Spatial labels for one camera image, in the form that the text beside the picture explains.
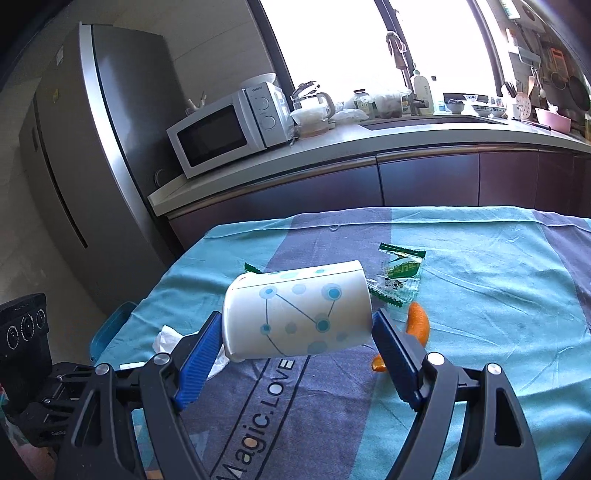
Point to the white plastic bag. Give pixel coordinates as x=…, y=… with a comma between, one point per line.
x=351, y=115

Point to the black frying pan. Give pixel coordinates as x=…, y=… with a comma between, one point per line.
x=579, y=90

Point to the white soap bottle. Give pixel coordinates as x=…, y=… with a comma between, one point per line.
x=422, y=92

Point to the glass jar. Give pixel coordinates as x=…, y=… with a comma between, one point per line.
x=362, y=100

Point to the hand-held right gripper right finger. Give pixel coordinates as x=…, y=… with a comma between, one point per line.
x=397, y=364

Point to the white dotted paper cup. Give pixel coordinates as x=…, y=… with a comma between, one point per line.
x=295, y=314

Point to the white microwave oven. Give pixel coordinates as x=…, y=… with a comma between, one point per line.
x=217, y=134

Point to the clear bag with dark contents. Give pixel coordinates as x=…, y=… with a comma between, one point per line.
x=390, y=105

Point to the small green wrapper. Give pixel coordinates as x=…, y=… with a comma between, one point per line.
x=253, y=268

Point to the kitchen window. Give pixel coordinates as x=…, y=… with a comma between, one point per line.
x=346, y=46

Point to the glass kettle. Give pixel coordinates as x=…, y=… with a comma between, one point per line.
x=318, y=101

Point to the grey steel refrigerator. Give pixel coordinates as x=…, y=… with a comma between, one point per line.
x=92, y=161

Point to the dark brown base cabinet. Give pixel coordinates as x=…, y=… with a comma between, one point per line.
x=425, y=180

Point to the wide patterned bowl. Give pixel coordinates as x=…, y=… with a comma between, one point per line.
x=488, y=110

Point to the crumpled white tissue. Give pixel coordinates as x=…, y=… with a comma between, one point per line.
x=166, y=339

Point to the blue plastic bin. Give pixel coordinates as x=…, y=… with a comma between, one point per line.
x=113, y=327

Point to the white figurine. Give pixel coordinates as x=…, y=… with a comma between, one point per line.
x=196, y=104

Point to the curved orange peel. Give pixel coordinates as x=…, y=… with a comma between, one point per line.
x=418, y=323

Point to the teal and purple tablecloth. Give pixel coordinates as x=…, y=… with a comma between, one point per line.
x=485, y=277

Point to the green clear snack wrapper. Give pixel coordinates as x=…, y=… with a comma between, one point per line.
x=399, y=272

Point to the beige kitchen countertop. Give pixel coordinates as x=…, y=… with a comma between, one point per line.
x=351, y=134

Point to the wall utensil rack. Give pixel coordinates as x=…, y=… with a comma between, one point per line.
x=524, y=52

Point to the pink bowl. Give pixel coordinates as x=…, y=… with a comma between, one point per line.
x=554, y=119

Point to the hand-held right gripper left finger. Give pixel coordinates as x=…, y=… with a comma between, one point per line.
x=198, y=364

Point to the steel kitchen faucet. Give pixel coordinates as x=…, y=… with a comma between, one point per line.
x=400, y=60

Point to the white utensil holder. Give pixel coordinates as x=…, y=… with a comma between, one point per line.
x=519, y=106

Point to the small patterned bowl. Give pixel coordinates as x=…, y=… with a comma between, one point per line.
x=455, y=107

